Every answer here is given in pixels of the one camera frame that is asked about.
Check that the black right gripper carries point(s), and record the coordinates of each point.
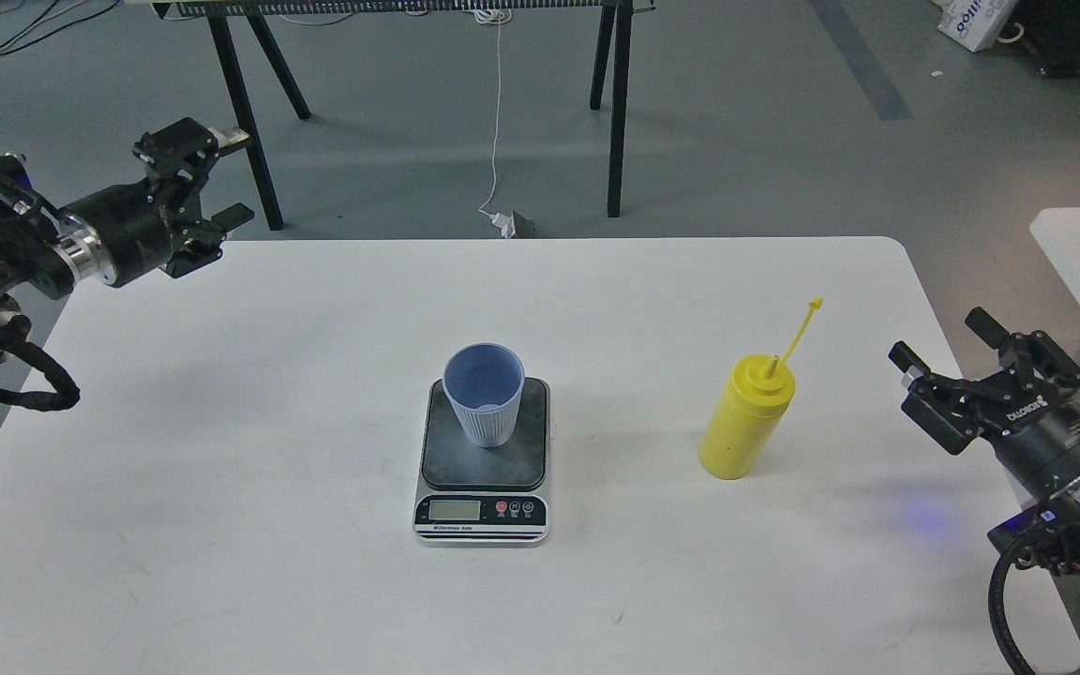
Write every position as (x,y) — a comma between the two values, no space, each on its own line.
(1035,434)

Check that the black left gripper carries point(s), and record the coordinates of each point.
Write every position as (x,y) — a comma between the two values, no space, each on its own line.
(123,232)

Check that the yellow squeeze bottle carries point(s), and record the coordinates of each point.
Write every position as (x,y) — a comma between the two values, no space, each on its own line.
(757,393)

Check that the blue plastic cup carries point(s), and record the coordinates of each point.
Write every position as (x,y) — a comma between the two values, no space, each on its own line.
(484,384)

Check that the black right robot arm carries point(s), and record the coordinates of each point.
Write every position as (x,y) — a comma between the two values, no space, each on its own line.
(1045,536)

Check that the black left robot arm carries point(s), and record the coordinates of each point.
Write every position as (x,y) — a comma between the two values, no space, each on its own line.
(29,377)

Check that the digital kitchen scale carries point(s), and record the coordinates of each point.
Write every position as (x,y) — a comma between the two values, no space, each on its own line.
(468,496)

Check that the white power adapter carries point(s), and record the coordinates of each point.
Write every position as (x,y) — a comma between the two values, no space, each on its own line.
(514,226)

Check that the white cardboard box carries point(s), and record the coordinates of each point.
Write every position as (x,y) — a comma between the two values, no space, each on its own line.
(975,25)

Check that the black trestle table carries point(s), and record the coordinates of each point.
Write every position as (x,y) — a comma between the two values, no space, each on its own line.
(425,89)

